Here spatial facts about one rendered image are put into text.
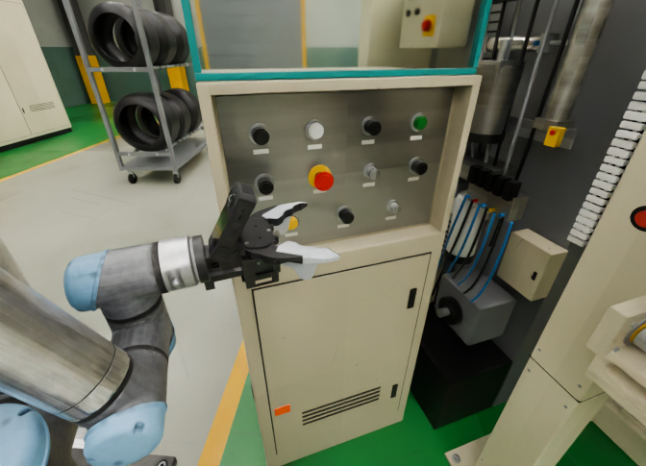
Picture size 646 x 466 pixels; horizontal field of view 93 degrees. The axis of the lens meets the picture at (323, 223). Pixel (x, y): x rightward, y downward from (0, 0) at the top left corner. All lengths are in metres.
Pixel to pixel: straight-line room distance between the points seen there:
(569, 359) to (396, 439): 0.77
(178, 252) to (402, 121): 0.52
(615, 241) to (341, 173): 0.54
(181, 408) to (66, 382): 1.24
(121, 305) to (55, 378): 0.13
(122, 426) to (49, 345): 0.11
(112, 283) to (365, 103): 0.53
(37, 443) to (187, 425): 1.09
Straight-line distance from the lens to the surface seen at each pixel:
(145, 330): 0.51
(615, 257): 0.81
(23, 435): 0.52
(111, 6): 3.79
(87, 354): 0.40
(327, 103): 0.64
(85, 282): 0.48
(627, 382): 0.78
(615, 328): 0.71
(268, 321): 0.80
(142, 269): 0.47
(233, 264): 0.49
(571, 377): 0.97
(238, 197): 0.41
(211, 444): 1.51
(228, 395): 1.59
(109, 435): 0.43
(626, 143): 0.78
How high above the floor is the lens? 1.31
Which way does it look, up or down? 30 degrees down
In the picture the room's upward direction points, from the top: straight up
